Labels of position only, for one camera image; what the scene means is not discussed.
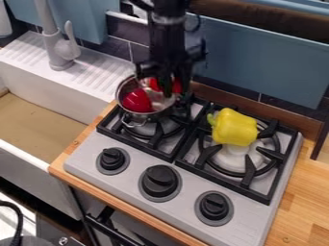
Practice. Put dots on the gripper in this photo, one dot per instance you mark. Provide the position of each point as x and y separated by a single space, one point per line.
171 68

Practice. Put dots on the red bottle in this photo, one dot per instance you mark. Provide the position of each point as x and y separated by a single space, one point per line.
137 101

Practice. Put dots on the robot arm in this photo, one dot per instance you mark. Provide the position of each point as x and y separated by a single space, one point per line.
169 35

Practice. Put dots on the silver pot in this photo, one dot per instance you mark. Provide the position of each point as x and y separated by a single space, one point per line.
128 86

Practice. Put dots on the yellow toy pepper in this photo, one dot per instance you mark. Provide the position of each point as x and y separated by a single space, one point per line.
233 128

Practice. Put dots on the toy stove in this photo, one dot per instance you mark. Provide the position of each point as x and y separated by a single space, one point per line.
171 205

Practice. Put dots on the tap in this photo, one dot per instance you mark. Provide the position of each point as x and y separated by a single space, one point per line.
60 51

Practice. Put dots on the toy sink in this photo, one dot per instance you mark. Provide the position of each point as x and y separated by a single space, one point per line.
38 128

